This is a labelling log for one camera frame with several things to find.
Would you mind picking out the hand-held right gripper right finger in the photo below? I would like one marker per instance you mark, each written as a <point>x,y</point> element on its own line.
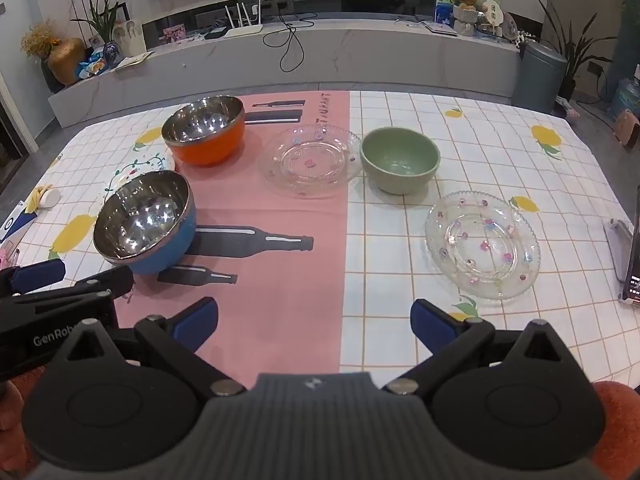
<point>431,324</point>

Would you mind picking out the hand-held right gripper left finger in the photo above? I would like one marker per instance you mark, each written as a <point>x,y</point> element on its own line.
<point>197,321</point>

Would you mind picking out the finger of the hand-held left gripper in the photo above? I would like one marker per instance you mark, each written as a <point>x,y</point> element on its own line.
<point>110,282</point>
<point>40,275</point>

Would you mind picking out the blue steel bowl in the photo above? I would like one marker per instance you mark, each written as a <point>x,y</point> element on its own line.
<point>165,255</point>

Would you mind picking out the clear glass plate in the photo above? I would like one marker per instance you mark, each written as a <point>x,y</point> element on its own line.
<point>482,245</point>
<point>310,162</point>

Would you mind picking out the green ceramic bowl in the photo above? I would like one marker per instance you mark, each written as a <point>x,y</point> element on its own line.
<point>395,180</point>

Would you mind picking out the orange steel bowl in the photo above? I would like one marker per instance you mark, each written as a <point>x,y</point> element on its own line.
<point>210,152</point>

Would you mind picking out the blue white box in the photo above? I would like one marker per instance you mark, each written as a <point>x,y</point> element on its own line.
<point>15,222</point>

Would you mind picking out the yellow white tape roll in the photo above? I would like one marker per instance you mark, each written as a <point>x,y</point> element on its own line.
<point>45,199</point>

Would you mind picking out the pink bottle print table mat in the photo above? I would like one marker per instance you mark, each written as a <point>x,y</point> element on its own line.
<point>280,285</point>

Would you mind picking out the dark glass cabinet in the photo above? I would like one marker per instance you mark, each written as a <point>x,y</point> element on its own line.
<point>12,145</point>

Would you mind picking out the lemon checked tablecloth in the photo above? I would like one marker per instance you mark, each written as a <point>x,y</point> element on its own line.
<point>450,135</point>

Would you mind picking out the orange fuzzy cloth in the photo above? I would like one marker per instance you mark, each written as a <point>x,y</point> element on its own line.
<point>616,420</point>

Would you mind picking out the dark smartphone on stand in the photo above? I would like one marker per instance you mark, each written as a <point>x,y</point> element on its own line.
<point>631,260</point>

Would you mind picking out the golden vase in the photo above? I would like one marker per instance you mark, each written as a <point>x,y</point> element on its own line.
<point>66,62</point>

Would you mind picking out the blue snack packet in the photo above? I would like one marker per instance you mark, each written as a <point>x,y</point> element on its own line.
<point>92,66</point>

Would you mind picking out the white papers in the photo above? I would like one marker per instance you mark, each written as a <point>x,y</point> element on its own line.
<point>132,60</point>

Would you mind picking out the blue glass ornament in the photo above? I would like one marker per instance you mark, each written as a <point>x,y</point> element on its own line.
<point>111,52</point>

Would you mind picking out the dried yellow flowers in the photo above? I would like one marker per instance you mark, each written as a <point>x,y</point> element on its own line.
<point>40,37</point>

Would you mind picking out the patterned pink cloth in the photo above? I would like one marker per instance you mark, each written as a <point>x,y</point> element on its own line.
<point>567,108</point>

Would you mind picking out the pink photo card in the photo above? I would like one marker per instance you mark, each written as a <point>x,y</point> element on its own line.
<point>175,34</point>

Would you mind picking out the grey green trash bin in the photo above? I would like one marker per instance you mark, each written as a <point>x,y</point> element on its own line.
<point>537,80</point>

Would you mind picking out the green potted plant white pot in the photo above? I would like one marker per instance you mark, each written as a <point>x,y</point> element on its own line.
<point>107,15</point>

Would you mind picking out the grey marble television cabinet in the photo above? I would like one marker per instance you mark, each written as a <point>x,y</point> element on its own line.
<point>350,55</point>

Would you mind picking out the white router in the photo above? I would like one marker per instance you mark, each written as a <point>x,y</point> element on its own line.
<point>242,29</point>

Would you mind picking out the blue water bottle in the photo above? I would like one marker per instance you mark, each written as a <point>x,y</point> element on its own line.
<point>627,100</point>

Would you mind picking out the tall leafy potted plant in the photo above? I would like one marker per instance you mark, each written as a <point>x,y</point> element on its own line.
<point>575,50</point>

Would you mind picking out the white round sign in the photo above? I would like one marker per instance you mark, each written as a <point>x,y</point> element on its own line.
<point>492,12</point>

